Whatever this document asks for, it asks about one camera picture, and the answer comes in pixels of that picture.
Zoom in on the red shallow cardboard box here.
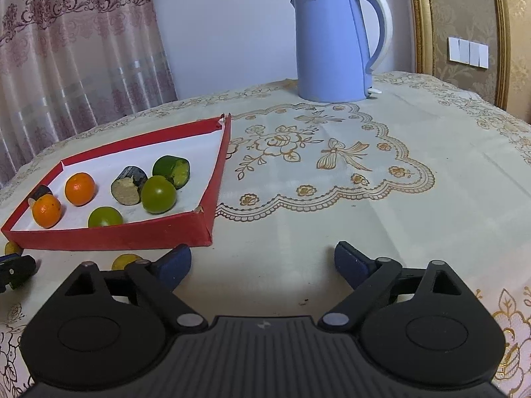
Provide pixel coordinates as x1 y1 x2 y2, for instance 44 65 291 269
1 113 232 251

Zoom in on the orange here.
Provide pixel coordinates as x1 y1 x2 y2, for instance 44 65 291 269
32 194 64 229
65 173 96 207

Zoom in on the small yellow round fruit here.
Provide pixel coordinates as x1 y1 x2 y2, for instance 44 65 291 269
111 254 144 270

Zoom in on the white wall switch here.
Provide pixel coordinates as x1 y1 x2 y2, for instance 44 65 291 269
447 36 490 68

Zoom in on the black-skinned cylinder piece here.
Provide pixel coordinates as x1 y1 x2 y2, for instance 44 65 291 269
28 185 54 209
110 166 149 205

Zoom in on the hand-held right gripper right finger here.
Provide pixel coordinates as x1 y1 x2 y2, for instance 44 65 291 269
318 241 476 334

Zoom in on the green tomato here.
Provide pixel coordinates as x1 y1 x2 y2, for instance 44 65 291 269
141 175 177 215

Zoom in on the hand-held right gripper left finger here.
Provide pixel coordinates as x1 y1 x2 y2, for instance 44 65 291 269
52 244 209 333

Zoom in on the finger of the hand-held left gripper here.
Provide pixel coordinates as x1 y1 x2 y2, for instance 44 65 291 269
0 253 37 295

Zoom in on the green round fruit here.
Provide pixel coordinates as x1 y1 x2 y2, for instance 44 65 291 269
88 206 124 229

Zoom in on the light blue electric kettle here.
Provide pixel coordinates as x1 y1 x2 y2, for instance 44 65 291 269
289 0 393 103

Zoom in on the gold framed wall panel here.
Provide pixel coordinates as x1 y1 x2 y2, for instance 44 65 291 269
406 0 531 123

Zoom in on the pink patterned curtain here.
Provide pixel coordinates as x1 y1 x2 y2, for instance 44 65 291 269
0 0 179 183

